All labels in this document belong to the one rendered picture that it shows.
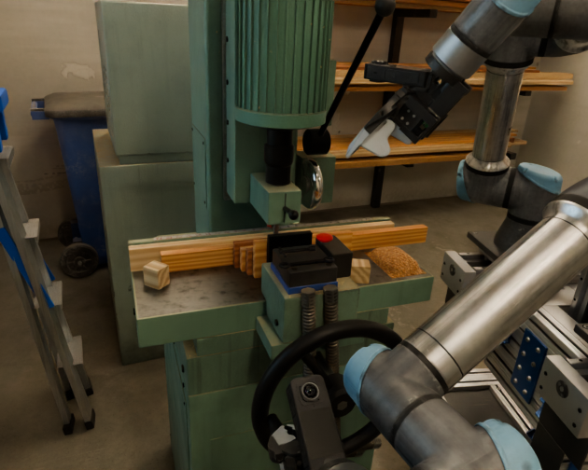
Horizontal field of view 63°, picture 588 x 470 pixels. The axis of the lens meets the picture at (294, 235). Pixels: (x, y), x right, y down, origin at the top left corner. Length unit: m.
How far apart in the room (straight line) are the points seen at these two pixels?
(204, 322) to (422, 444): 0.49
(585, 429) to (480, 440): 0.60
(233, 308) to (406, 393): 0.43
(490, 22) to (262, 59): 0.36
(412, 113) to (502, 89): 0.51
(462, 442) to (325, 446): 0.16
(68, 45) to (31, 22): 0.21
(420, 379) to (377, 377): 0.05
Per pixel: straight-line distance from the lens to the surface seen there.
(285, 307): 0.80
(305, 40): 0.87
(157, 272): 0.93
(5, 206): 1.58
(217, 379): 0.98
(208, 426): 1.05
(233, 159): 1.05
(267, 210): 0.95
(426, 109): 0.81
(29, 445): 2.02
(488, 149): 1.38
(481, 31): 0.79
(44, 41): 3.23
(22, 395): 2.23
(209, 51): 1.10
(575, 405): 1.10
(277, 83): 0.87
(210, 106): 1.11
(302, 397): 0.61
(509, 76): 1.30
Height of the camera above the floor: 1.37
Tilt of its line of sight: 24 degrees down
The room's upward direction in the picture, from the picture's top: 3 degrees clockwise
